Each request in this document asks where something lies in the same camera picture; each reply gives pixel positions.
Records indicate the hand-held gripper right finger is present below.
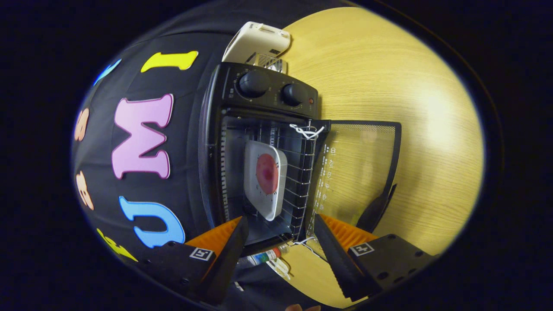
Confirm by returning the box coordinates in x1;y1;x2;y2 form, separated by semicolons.
313;214;435;302

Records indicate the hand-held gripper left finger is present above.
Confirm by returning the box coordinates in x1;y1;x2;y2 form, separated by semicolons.
137;216;250;305

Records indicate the white square plate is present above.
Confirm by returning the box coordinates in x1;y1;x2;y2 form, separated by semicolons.
244;140;288;222

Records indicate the pink round ham slice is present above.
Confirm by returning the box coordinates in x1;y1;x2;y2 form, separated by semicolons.
256;153;279;195

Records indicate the black toaster oven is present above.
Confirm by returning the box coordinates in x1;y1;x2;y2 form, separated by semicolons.
198;62;402;255

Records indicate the cream white toaster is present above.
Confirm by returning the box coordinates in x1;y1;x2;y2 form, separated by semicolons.
222;22;291;65

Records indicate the clear glass bottle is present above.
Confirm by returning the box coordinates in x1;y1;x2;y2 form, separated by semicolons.
248;247;290;265

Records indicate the wire mesh basket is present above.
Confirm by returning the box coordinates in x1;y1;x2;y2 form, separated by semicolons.
251;53;288;74

